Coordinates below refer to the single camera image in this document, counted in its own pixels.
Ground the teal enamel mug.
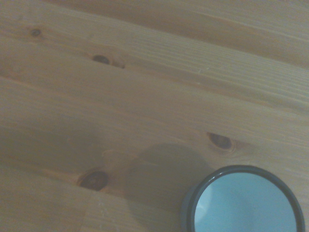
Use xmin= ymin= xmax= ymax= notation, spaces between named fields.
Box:
xmin=180 ymin=165 xmax=306 ymax=232

